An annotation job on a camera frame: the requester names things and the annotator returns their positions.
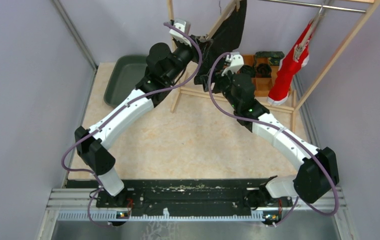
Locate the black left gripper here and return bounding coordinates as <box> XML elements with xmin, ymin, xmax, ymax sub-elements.
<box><xmin>166</xmin><ymin>34</ymin><xmax>214</xmax><ymax>84</ymax></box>

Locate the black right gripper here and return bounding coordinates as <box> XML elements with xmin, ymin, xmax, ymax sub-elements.
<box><xmin>200</xmin><ymin>66</ymin><xmax>240</xmax><ymax>110</ymax></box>

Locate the black striped garment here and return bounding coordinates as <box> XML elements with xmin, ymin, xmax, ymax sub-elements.
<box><xmin>191</xmin><ymin>0</ymin><xmax>247</xmax><ymax>87</ymax></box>

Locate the red underwear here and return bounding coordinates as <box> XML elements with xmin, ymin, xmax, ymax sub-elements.
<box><xmin>267</xmin><ymin>22</ymin><xmax>311</xmax><ymax>106</ymax></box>

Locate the beige clip hanger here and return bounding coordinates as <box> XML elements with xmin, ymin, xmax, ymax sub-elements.
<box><xmin>293</xmin><ymin>3</ymin><xmax>324</xmax><ymax>62</ymax></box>
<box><xmin>199</xmin><ymin>0</ymin><xmax>240</xmax><ymax>43</ymax></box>

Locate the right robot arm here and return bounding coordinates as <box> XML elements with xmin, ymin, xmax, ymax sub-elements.
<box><xmin>206</xmin><ymin>73</ymin><xmax>339</xmax><ymax>206</ymax></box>

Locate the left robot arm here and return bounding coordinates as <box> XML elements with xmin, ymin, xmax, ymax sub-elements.
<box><xmin>75</xmin><ymin>38</ymin><xmax>203</xmax><ymax>207</ymax></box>

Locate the dark folded sock middle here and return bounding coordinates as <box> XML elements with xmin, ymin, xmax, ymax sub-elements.
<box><xmin>240</xmin><ymin>65</ymin><xmax>256</xmax><ymax>78</ymax></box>

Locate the dark rolled sock right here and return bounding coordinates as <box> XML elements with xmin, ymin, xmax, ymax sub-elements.
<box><xmin>256</xmin><ymin>63</ymin><xmax>272</xmax><ymax>78</ymax></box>

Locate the wooden compartment tray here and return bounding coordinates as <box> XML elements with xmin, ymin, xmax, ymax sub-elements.
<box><xmin>242</xmin><ymin>54</ymin><xmax>280</xmax><ymax>97</ymax></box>

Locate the camouflage folded cloth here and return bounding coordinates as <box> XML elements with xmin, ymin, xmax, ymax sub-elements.
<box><xmin>253</xmin><ymin>51</ymin><xmax>285</xmax><ymax>66</ymax></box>

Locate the grey plastic bin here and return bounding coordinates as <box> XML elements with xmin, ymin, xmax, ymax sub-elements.
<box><xmin>104</xmin><ymin>55</ymin><xmax>147</xmax><ymax>108</ymax></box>

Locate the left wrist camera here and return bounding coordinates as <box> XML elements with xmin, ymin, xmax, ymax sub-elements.
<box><xmin>169</xmin><ymin>18</ymin><xmax>192</xmax><ymax>47</ymax></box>

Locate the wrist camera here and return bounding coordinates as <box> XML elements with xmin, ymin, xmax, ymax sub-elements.
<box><xmin>169</xmin><ymin>18</ymin><xmax>192</xmax><ymax>47</ymax></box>
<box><xmin>221</xmin><ymin>52</ymin><xmax>244</xmax><ymax>77</ymax></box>

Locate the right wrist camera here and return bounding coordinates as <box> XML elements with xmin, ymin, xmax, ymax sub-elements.
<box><xmin>221</xmin><ymin>52</ymin><xmax>244</xmax><ymax>77</ymax></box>

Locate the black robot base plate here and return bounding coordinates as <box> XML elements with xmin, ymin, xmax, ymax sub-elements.
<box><xmin>65</xmin><ymin>178</ymin><xmax>293</xmax><ymax>218</ymax></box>

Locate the wooden clothes rack frame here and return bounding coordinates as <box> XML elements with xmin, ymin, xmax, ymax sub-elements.
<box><xmin>166</xmin><ymin>0</ymin><xmax>380</xmax><ymax>133</ymax></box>

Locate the aluminium front rail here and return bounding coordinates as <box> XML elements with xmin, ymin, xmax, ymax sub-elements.
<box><xmin>46</xmin><ymin>187</ymin><xmax>347</xmax><ymax>223</ymax></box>

